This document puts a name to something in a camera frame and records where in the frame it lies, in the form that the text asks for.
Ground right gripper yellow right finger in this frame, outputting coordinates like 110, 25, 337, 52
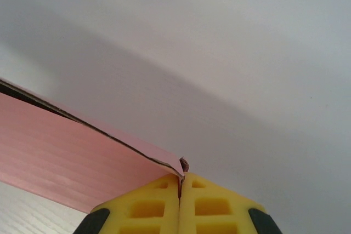
179, 172, 284, 234

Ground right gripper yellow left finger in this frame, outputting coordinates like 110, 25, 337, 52
75, 173, 181, 234

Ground pink paper box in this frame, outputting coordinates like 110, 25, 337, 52
0, 78, 190, 214

